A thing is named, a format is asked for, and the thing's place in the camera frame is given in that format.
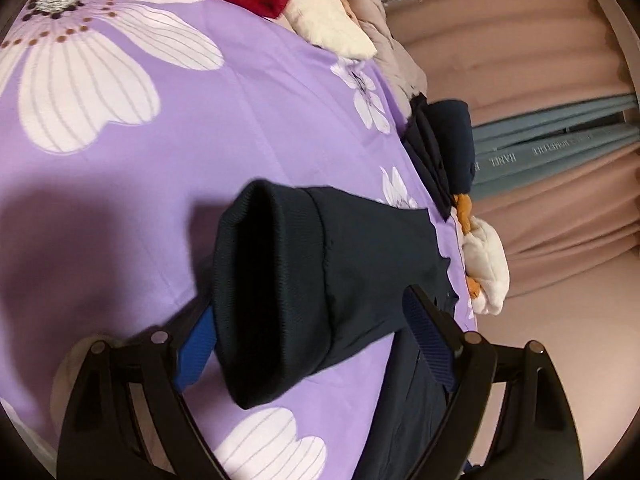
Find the dark navy zip jacket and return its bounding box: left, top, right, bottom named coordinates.
left=213, top=180, right=459, bottom=479

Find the folded navy clothes stack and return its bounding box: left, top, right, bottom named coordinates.
left=400, top=93, right=476, bottom=221

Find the white orange plush toy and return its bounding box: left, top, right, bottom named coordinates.
left=451, top=194, right=511, bottom=315

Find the teal printed curtain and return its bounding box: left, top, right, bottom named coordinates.
left=471, top=93, right=639, bottom=200

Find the purple floral bed sheet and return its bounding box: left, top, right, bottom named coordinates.
left=1, top=0, right=469, bottom=479

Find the pink curtain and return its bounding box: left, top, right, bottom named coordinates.
left=387, top=0, right=639, bottom=296

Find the beige quilted blanket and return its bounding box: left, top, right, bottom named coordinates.
left=346, top=0, right=427, bottom=118

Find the white pillow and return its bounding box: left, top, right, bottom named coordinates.
left=282, top=0, right=378, bottom=60

